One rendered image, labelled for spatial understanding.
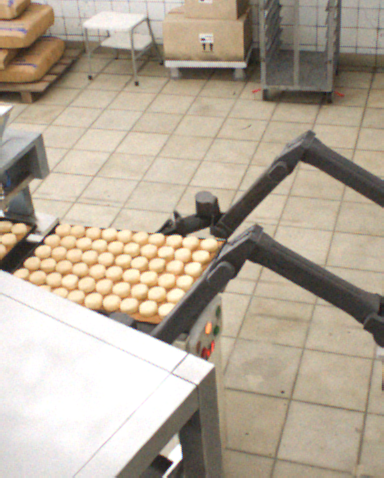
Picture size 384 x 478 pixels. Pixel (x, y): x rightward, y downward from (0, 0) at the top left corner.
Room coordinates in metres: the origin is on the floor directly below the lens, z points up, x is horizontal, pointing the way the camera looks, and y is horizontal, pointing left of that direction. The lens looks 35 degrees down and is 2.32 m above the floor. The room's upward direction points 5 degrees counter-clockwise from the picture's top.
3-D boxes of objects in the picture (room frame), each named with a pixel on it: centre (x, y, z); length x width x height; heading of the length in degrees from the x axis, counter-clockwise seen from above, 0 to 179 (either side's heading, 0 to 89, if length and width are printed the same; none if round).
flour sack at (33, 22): (5.57, 1.19, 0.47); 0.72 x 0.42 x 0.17; 166
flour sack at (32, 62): (5.59, 1.16, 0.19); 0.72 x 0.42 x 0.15; 165
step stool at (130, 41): (5.58, 0.41, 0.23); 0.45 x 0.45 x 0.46; 62
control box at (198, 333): (1.66, -0.01, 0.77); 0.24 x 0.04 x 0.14; 155
